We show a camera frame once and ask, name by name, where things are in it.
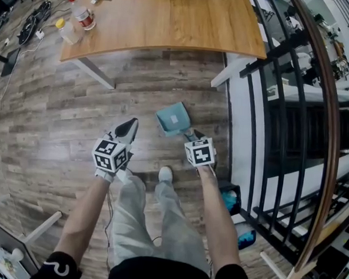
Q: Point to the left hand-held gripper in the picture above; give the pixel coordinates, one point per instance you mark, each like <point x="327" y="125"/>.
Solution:
<point x="111" y="155"/>

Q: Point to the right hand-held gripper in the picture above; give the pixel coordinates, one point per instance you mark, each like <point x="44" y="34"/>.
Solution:
<point x="201" y="153"/>

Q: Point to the teal dustpan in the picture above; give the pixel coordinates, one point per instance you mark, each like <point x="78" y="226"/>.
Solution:
<point x="173" y="118"/>

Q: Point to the person's left forearm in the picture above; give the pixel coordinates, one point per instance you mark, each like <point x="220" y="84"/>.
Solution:
<point x="81" y="218"/>

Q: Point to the person's right forearm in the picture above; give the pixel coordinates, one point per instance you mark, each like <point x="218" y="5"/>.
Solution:
<point x="219" y="221"/>

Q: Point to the person's right white shoe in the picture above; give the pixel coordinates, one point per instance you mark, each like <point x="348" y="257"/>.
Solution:
<point x="166" y="174"/>

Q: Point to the black bin with blue contents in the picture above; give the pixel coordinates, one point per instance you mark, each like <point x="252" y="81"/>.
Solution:
<point x="230" y="198"/>

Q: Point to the person's grey trousers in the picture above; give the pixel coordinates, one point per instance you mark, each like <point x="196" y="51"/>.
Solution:
<point x="134" y="222"/>

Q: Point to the blue patterned item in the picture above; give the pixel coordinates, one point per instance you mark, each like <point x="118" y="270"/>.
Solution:
<point x="246" y="240"/>

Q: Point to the yellow cap bottle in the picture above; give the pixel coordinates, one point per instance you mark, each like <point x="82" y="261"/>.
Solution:
<point x="68" y="32"/>

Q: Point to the wooden table with white legs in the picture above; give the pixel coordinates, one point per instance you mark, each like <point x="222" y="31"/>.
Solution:
<point x="170" y="20"/>

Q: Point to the dark table with white legs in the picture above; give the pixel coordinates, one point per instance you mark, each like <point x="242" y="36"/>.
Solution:
<point x="40" y="228"/>

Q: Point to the red cap bottle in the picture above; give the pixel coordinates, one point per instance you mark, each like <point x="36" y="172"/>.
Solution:
<point x="83" y="15"/>

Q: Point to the white power strip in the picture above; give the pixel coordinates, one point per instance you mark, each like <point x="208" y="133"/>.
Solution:
<point x="40" y="34"/>

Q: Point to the black railing with wooden handrail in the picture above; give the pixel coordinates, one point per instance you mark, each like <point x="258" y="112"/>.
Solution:
<point x="330" y="116"/>

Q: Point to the yellow table with black base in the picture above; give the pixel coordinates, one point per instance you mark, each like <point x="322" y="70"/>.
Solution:
<point x="9" y="62"/>

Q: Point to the person's black shirt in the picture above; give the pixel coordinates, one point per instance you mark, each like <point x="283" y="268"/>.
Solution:
<point x="160" y="273"/>

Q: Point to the black equipment on floor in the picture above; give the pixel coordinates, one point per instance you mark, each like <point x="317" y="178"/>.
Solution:
<point x="32" y="24"/>

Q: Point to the white vase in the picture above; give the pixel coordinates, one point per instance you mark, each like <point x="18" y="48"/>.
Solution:
<point x="17" y="254"/>

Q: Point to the pale flower bunch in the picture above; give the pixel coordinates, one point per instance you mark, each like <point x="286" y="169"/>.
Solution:
<point x="5" y="262"/>

